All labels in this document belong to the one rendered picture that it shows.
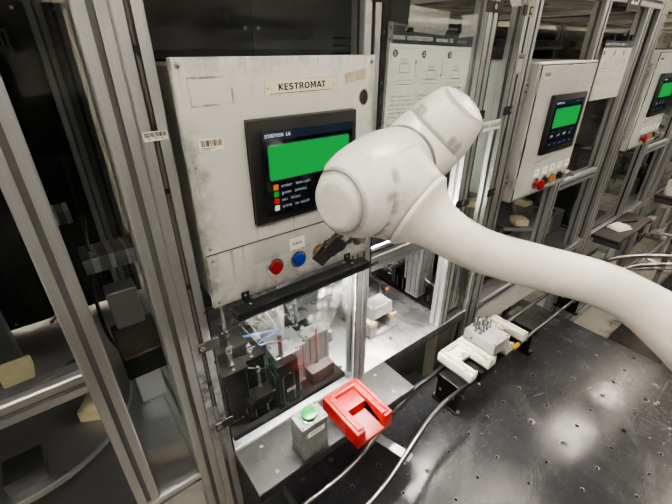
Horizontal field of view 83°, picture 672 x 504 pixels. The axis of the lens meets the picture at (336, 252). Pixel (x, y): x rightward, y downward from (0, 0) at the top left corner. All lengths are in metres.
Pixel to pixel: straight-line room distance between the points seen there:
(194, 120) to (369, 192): 0.38
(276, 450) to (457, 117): 0.92
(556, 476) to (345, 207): 1.25
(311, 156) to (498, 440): 1.14
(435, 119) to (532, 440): 1.24
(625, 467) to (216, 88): 1.56
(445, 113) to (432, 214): 0.16
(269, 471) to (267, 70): 0.91
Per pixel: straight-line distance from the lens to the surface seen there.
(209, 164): 0.71
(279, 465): 1.11
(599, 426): 1.72
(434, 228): 0.45
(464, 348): 1.51
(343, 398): 1.18
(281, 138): 0.74
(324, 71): 0.81
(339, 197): 0.41
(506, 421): 1.59
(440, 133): 0.55
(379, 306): 1.38
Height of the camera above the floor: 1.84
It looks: 28 degrees down
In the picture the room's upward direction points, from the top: straight up
